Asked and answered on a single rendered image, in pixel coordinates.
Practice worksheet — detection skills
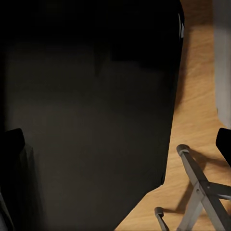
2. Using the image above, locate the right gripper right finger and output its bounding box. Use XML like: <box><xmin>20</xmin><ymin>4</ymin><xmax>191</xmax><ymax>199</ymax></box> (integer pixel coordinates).
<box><xmin>216</xmin><ymin>128</ymin><xmax>231</xmax><ymax>166</ymax></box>

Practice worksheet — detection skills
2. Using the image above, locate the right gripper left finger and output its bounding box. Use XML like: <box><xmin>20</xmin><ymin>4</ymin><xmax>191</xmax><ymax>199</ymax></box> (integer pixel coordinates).
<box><xmin>0</xmin><ymin>128</ymin><xmax>25</xmax><ymax>186</ymax></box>

